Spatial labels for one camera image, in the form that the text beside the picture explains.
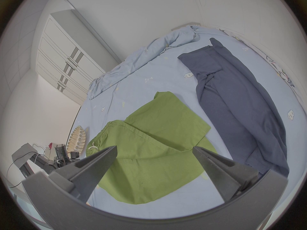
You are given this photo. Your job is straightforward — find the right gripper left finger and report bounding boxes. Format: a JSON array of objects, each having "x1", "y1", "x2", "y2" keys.
[{"x1": 49, "y1": 146, "x2": 118, "y2": 203}]

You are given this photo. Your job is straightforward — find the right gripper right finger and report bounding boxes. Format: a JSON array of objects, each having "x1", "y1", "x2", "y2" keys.
[{"x1": 192, "y1": 146, "x2": 259, "y2": 203}]

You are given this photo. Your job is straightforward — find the green shorts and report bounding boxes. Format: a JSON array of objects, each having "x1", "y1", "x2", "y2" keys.
[{"x1": 85, "y1": 91, "x2": 217, "y2": 204}]

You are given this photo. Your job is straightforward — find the round woven basket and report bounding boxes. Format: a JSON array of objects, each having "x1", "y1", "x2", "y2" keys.
[{"x1": 66, "y1": 126, "x2": 87, "y2": 153}]

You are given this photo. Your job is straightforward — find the dark blue garment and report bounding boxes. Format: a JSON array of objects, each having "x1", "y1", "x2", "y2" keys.
[{"x1": 177, "y1": 37, "x2": 290, "y2": 178}]

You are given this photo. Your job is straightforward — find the bed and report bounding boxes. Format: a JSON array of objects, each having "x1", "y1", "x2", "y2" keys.
[{"x1": 71, "y1": 0, "x2": 307, "y2": 216}]

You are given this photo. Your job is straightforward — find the pale blue quilt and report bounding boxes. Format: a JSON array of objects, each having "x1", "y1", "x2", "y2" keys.
[{"x1": 87, "y1": 25, "x2": 201, "y2": 100}]

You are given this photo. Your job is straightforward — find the white wardrobe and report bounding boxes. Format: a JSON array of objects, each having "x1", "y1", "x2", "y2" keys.
[{"x1": 36, "y1": 10, "x2": 106, "y2": 105}]

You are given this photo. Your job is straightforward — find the black cable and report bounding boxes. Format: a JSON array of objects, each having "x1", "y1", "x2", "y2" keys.
[{"x1": 6, "y1": 163, "x2": 24, "y2": 188}]

